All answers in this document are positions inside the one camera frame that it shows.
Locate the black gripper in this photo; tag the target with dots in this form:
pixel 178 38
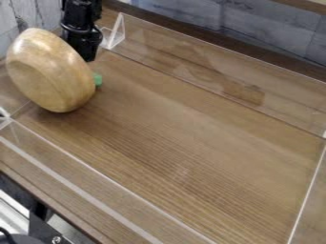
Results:
pixel 84 43

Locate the wooden bowl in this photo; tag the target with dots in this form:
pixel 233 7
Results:
pixel 48 71

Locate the green rectangular block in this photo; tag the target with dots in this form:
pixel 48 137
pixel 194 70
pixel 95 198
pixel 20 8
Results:
pixel 98 79

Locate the clear acrylic corner bracket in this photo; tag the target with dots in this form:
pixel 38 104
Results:
pixel 115 35

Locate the black metal table bracket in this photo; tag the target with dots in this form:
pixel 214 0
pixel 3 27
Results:
pixel 43 232

